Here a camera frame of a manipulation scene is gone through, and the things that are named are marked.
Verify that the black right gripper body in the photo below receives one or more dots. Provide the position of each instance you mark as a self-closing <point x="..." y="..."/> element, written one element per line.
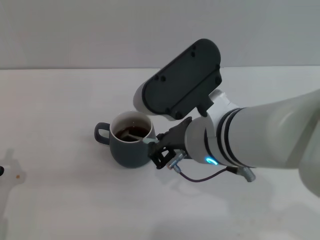
<point x="175" y="137"/>

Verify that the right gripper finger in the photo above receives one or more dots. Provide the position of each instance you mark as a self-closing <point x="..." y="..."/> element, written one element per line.
<point x="160" y="138"/>
<point x="153" y="153"/>

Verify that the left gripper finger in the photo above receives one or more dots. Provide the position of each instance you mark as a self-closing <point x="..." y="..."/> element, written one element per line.
<point x="1" y="171"/>

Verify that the dark grey ceramic coffee cup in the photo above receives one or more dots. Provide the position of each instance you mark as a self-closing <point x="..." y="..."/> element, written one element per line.
<point x="130" y="155"/>

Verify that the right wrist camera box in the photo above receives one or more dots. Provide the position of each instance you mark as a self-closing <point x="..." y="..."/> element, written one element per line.
<point x="180" y="80"/>

